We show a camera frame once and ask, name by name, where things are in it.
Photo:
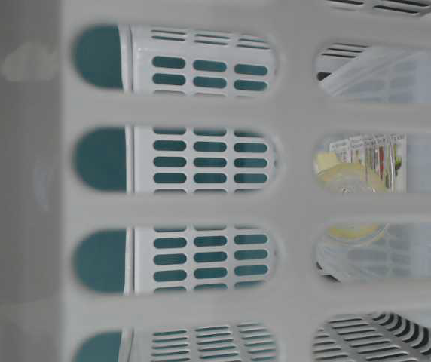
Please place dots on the clear plastic storage container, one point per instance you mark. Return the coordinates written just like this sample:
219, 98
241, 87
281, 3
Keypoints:
387, 76

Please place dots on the seed packet stack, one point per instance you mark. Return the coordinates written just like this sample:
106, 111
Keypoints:
385, 154

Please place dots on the white plastic shopping basket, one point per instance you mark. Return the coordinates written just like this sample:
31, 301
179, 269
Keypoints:
45, 210

